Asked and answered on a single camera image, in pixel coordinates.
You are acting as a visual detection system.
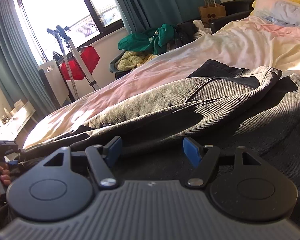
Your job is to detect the left teal curtain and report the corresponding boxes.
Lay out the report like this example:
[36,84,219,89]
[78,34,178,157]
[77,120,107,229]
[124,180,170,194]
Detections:
[0,0,56,120]

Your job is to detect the brown paper bag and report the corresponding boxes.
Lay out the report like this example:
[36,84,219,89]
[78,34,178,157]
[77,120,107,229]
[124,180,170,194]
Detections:
[198,0,226,28]

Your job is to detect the pastel pillow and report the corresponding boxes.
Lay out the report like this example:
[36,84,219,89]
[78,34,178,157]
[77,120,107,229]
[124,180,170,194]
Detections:
[252,0,300,26]

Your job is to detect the white garment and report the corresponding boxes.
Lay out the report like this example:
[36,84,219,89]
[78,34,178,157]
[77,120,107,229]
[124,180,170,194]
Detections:
[193,20,212,40]

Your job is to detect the white dresser desk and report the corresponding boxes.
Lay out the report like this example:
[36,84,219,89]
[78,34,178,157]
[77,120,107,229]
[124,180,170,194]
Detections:
[0,101,38,148]

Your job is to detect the green sweatshirt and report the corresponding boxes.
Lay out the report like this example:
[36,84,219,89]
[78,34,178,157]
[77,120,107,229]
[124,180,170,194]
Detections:
[117,24,177,55]

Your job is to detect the black clothes pile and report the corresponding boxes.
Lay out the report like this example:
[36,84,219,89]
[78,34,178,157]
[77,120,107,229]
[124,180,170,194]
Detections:
[167,22,198,50]

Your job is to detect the black leather armchair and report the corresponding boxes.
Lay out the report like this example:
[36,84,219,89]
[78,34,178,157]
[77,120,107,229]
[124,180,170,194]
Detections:
[210,0,254,34]

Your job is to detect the black framed window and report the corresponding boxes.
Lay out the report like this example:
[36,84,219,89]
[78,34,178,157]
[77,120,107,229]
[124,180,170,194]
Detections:
[15,0,123,64]

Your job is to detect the pastel tie-dye bed sheet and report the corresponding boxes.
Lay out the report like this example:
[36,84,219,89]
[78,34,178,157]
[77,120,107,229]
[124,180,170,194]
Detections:
[24,16,300,149]

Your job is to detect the teal curtain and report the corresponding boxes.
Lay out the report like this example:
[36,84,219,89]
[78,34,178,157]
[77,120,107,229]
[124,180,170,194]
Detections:
[115,0,220,33]
[0,0,56,120]

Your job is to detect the pale yellow knit garment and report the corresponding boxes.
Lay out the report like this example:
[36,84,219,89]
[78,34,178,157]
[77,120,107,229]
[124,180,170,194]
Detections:
[115,51,157,71]

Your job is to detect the right teal curtain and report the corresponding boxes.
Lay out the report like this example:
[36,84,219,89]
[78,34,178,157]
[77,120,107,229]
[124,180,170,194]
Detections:
[115,0,220,33]

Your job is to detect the red fabric bag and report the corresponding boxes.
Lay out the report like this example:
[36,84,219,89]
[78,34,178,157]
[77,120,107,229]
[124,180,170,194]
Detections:
[59,45,101,81]

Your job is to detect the silver garment steamer stand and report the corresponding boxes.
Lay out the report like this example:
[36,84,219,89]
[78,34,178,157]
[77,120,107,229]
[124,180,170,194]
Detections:
[46,25,101,100]

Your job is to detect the black denim pants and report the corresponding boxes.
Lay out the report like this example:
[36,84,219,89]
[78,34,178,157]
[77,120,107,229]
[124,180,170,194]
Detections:
[13,60,300,226]

